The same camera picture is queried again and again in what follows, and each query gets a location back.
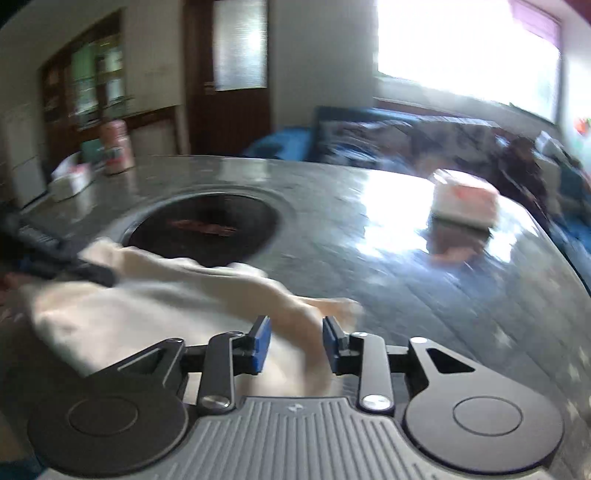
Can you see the pink cartoon face bottle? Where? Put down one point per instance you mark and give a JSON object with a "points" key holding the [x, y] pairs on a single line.
{"points": [[117, 151]]}

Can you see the cream beige sweatshirt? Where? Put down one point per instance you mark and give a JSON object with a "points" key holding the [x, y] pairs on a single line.
{"points": [[90, 327]]}

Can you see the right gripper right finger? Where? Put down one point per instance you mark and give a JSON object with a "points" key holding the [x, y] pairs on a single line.
{"points": [[365, 356]]}

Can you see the black round induction cooktop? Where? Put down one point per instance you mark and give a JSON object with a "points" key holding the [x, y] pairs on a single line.
{"points": [[213, 229]]}

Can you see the window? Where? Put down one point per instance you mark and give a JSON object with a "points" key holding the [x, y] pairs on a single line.
{"points": [[505, 52]]}

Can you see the white box at table edge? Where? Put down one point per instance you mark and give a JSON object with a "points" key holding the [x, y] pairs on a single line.
{"points": [[68, 180]]}

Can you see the dark wooden cabinet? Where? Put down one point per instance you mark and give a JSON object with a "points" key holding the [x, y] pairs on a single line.
{"points": [[122, 63]]}

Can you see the brown wooden door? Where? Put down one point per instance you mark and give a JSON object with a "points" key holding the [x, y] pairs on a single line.
{"points": [[226, 74]]}

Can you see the pink white tissue pack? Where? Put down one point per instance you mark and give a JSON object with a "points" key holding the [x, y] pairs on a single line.
{"points": [[464, 198]]}

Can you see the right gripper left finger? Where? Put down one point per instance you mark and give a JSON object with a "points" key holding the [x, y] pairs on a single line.
{"points": [[227, 355]]}

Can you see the blue sofa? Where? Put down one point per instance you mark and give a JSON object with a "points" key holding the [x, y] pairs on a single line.
{"points": [[554, 188]]}

